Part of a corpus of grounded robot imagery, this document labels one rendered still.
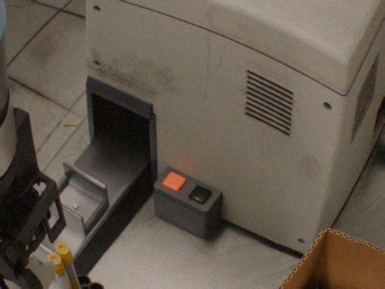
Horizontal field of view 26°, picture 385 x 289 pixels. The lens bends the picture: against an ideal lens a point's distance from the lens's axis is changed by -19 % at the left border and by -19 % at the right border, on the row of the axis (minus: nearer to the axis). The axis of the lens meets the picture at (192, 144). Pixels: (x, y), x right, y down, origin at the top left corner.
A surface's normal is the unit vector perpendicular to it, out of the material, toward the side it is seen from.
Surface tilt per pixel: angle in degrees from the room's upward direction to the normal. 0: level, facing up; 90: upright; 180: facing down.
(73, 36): 0
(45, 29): 0
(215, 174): 90
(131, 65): 90
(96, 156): 0
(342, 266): 88
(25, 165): 90
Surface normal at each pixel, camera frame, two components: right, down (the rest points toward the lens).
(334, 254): -0.48, 0.66
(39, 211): 0.85, 0.40
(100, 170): 0.00, -0.63
